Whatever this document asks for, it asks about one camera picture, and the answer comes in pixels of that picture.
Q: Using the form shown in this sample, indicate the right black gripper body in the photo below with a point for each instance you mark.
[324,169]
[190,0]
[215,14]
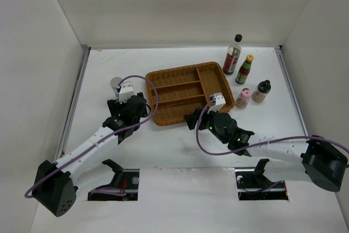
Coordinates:
[208,121]

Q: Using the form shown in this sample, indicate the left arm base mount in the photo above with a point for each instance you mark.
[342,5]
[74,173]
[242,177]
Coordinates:
[124,185]

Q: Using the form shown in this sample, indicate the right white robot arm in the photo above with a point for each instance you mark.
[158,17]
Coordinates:
[296,158]

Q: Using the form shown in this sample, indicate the metal table rail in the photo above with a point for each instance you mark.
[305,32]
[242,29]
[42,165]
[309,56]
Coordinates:
[73,103]
[279,54]

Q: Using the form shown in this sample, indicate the red sauce bottle green label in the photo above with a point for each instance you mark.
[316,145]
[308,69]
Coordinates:
[244,70]

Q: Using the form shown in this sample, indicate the black lid pepper shaker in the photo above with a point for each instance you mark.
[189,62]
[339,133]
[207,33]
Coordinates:
[261,91]

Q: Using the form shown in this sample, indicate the brown wicker divided basket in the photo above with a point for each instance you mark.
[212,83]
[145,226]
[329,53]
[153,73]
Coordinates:
[177,92]

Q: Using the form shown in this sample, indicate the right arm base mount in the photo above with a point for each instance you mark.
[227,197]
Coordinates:
[252,185]

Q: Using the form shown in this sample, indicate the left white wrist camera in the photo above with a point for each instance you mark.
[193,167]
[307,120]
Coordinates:
[125,92]

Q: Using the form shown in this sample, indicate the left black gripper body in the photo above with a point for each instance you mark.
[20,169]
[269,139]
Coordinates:
[116,107]

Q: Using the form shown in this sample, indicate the right metal table rail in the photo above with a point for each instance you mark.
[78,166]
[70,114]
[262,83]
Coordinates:
[279,54]

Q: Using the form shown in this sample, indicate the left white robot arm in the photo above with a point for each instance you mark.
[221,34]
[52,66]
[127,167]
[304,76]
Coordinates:
[55,185]

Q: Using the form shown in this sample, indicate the sago jar blue label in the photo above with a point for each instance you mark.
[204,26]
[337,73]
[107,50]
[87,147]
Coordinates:
[115,85]

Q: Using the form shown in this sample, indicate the pink lid spice shaker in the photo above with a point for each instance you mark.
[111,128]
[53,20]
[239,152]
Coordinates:
[243,98]

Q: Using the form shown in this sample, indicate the left metal table rail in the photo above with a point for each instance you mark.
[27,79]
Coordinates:
[73,103]

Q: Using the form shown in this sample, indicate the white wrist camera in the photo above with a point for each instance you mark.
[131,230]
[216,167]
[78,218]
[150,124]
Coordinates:
[125,92]
[216,102]

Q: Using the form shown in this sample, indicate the tall dark vinegar bottle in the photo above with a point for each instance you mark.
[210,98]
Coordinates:
[232,56]

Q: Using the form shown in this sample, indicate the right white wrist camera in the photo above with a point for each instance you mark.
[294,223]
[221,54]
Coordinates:
[216,102]

